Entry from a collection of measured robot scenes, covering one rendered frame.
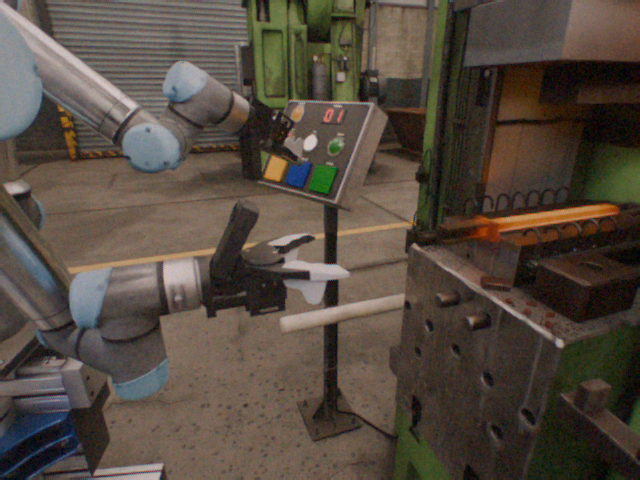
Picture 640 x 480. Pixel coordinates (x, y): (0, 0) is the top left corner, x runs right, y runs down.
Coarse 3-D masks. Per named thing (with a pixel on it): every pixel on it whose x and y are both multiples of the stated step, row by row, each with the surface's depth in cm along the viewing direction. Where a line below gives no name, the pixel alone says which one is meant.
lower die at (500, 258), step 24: (456, 216) 81; (504, 216) 78; (600, 216) 75; (480, 240) 71; (504, 240) 66; (528, 240) 65; (552, 240) 65; (600, 240) 69; (624, 240) 72; (480, 264) 72; (504, 264) 67
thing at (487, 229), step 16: (576, 208) 77; (592, 208) 77; (608, 208) 77; (448, 224) 67; (464, 224) 67; (480, 224) 67; (496, 224) 66; (512, 224) 69; (528, 224) 70; (448, 240) 66; (464, 240) 66
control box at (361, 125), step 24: (288, 120) 118; (312, 120) 111; (336, 120) 104; (360, 120) 99; (384, 120) 103; (360, 144) 99; (264, 168) 119; (288, 168) 112; (312, 168) 106; (360, 168) 101; (288, 192) 114; (312, 192) 104; (336, 192) 98
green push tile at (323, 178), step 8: (320, 168) 103; (328, 168) 101; (336, 168) 99; (312, 176) 104; (320, 176) 102; (328, 176) 100; (312, 184) 103; (320, 184) 102; (328, 184) 100; (320, 192) 101; (328, 192) 99
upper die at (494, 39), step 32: (512, 0) 58; (544, 0) 54; (576, 0) 50; (608, 0) 52; (480, 32) 65; (512, 32) 59; (544, 32) 54; (576, 32) 52; (608, 32) 54; (480, 64) 66; (512, 64) 61; (544, 64) 61
